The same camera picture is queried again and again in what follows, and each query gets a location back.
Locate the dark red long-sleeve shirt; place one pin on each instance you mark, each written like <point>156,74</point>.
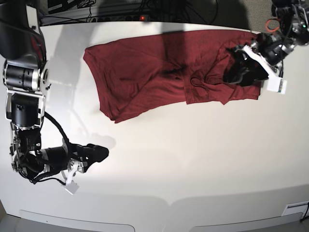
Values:
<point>135,75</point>

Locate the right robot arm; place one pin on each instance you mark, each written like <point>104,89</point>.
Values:
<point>25,75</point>

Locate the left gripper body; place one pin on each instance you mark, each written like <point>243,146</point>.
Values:
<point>273,48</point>

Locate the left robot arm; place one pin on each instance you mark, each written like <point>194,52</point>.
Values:
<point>293,19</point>

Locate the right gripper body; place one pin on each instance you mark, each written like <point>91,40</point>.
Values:
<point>44,163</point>

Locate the white wall socket plate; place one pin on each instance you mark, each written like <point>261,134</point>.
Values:
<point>294,209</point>

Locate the black power strip red switch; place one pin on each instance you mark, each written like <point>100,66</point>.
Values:
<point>133,17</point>

